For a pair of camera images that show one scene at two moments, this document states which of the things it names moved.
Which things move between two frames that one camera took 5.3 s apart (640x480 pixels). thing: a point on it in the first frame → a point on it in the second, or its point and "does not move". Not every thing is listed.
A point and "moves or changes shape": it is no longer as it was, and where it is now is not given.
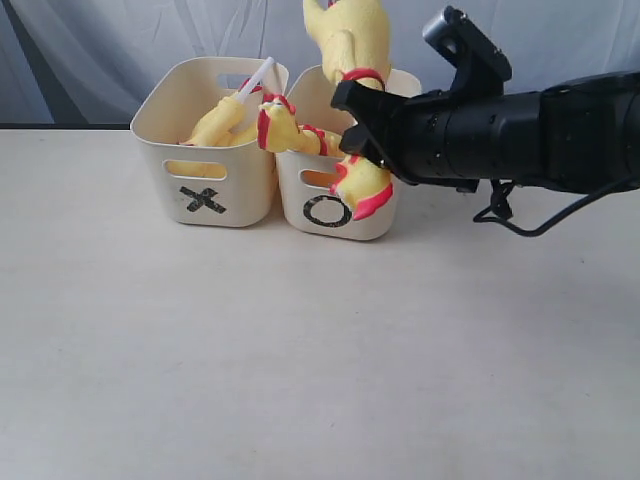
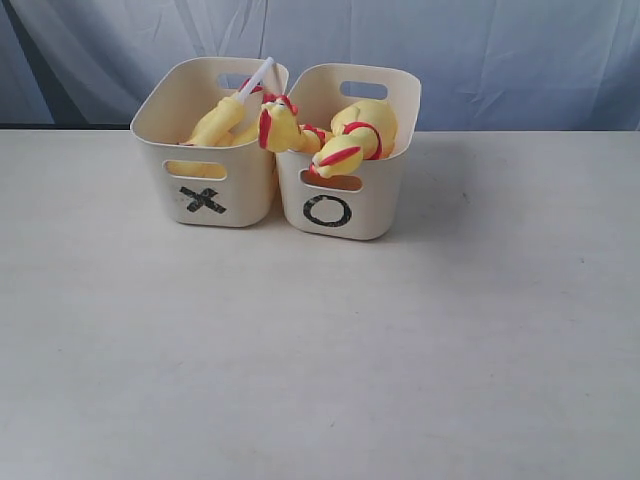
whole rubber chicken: [358, 35] moves or changes shape
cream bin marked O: [306, 204] does not move
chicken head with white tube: [224, 116] does not move
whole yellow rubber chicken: [278, 130] does not move
